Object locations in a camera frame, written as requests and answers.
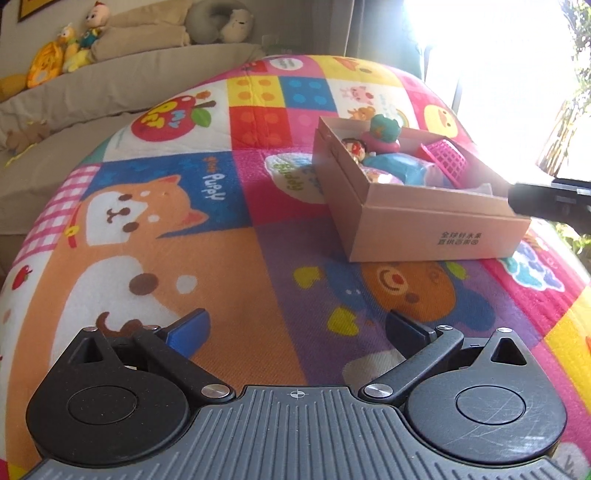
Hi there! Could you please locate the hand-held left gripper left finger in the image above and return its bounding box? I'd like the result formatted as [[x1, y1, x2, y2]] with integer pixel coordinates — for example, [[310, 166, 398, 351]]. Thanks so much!
[[53, 308, 236, 404]]

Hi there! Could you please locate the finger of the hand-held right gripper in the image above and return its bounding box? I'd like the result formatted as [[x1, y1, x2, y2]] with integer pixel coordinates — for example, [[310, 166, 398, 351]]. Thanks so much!
[[508, 182, 591, 217]]

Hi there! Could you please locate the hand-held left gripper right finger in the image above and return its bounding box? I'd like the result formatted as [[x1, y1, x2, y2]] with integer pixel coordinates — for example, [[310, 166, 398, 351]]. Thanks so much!
[[362, 310, 539, 407]]

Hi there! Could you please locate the pink plastic basket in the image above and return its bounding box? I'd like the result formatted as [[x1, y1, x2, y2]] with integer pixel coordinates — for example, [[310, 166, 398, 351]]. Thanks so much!
[[418, 138, 468, 189]]

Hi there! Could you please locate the pink cardboard box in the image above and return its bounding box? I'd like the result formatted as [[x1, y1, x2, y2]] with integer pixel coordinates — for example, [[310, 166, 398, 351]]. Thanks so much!
[[311, 115, 533, 263]]

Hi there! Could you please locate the teal frog toy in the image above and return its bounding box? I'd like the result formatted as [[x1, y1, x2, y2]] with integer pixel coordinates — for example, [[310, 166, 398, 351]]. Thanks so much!
[[361, 113, 402, 153]]

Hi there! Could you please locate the cartoon figurine doll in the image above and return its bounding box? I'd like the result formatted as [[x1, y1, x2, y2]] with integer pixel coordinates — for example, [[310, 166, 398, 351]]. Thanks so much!
[[342, 137, 369, 162]]

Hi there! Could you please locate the colourful printed play mat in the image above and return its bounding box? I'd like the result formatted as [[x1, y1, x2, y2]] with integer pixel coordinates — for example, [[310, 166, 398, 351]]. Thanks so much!
[[0, 54, 591, 480]]

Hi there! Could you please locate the beige curtain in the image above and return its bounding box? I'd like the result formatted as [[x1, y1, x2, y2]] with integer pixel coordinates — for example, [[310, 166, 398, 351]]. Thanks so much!
[[346, 0, 407, 61]]

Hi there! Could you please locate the brown plush toy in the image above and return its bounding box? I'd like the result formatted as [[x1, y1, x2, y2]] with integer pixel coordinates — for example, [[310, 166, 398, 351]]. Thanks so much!
[[4, 124, 49, 155]]

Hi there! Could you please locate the beige covered sofa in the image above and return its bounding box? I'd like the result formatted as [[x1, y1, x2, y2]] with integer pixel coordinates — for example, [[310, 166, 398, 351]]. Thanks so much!
[[0, 44, 266, 236]]

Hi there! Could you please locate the beige cushion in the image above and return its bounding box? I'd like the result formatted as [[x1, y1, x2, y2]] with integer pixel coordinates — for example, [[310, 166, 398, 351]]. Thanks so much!
[[90, 23, 192, 63], [104, 0, 195, 28]]

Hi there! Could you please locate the yellow duck plush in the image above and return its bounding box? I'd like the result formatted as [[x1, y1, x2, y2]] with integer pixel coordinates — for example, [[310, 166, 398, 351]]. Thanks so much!
[[56, 23, 90, 73]]

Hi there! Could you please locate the orange yellow plush toy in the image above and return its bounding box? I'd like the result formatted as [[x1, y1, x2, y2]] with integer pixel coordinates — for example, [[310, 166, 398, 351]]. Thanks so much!
[[27, 41, 65, 89]]

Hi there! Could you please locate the yellow cushion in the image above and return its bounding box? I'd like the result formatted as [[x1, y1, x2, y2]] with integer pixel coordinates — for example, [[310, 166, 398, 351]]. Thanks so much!
[[0, 74, 29, 100]]

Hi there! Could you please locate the grey bear neck pillow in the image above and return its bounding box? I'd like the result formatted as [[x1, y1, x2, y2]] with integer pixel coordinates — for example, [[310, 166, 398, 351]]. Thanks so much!
[[185, 0, 256, 45]]

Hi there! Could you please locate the cartoon boy plush doll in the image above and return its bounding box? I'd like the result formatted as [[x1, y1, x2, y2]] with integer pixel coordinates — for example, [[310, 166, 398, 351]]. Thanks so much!
[[76, 0, 109, 51]]

